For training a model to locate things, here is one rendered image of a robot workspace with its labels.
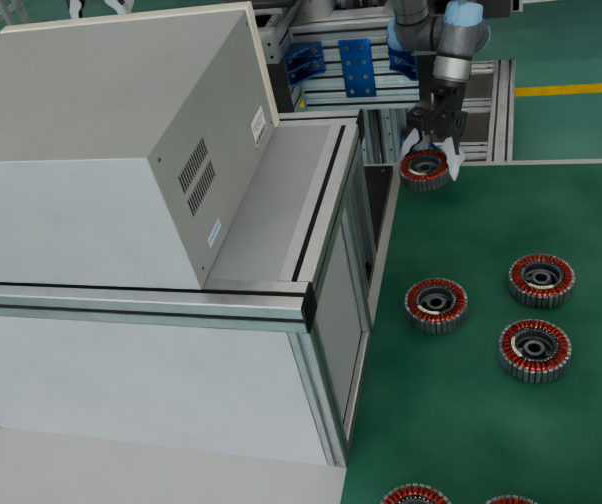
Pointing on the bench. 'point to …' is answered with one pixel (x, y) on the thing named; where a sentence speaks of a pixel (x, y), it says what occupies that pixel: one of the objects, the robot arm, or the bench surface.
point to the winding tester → (113, 146)
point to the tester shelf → (233, 246)
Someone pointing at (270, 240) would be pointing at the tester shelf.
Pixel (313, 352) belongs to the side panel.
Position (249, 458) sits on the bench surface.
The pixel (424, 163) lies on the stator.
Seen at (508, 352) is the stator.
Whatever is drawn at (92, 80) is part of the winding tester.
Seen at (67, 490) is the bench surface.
